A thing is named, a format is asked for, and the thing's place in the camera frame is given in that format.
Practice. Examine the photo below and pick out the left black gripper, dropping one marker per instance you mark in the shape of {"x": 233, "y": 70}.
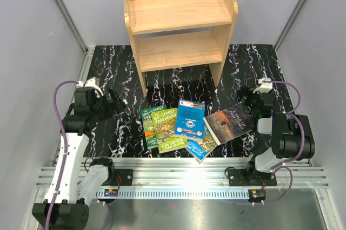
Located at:
{"x": 119, "y": 106}

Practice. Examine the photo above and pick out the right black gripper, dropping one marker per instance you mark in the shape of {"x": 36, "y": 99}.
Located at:
{"x": 248, "y": 92}

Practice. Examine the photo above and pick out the dark green 104-Storey Treehouse book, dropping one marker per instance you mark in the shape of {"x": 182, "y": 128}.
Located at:
{"x": 150, "y": 135}

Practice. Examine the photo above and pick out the dark Tale of Two Cities book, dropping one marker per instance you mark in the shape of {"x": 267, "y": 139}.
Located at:
{"x": 228, "y": 124}

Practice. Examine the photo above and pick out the lime green 65-Storey Treehouse book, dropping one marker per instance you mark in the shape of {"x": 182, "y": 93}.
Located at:
{"x": 164, "y": 122}

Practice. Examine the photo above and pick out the blue back-cover book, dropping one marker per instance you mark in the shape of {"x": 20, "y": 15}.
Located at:
{"x": 190, "y": 120}

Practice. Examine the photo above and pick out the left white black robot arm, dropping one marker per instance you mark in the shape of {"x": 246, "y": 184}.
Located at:
{"x": 66, "y": 204}

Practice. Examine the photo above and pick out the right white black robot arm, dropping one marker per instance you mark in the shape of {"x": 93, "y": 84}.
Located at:
{"x": 291, "y": 138}

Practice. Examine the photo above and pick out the blue 26-Storey Treehouse book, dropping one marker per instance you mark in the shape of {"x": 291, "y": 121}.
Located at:
{"x": 200, "y": 150}

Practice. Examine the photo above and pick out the wooden two-tier shelf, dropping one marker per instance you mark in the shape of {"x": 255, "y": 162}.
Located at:
{"x": 166, "y": 34}

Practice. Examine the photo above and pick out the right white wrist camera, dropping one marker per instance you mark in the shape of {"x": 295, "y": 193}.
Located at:
{"x": 264, "y": 86}

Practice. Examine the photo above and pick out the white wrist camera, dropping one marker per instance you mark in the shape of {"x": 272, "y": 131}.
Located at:
{"x": 264, "y": 86}
{"x": 92, "y": 82}

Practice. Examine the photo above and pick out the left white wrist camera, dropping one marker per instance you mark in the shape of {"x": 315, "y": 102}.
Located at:
{"x": 92, "y": 82}

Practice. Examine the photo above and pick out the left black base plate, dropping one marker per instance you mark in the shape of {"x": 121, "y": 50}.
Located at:
{"x": 122, "y": 176}

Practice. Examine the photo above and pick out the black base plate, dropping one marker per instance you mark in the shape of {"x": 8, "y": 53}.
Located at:
{"x": 122, "y": 176}
{"x": 243, "y": 178}

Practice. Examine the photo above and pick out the aluminium mounting rail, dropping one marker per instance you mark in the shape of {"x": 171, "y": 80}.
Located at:
{"x": 187, "y": 172}

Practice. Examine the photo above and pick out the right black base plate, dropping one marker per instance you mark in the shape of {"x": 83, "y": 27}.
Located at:
{"x": 243, "y": 178}

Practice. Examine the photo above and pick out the white slotted cable duct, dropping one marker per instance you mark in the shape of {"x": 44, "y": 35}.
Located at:
{"x": 179, "y": 194}

